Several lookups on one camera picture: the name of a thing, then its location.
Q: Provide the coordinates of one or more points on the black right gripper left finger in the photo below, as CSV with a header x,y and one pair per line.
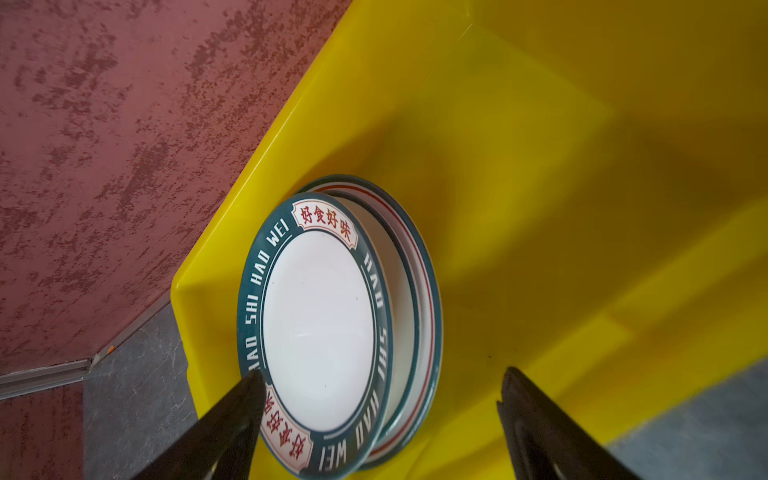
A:
x,y
221,444

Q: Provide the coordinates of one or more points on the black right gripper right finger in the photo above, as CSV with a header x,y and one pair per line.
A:
x,y
544,442

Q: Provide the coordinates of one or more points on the green rim hao shi plate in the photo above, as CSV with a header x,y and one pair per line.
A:
x,y
314,320

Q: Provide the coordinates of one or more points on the green red rim plate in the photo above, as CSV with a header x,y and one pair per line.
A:
x,y
417,311

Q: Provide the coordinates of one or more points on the yellow plastic bin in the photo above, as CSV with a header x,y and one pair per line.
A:
x,y
590,180

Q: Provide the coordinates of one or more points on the left aluminium corner post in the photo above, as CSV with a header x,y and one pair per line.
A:
x,y
35,380

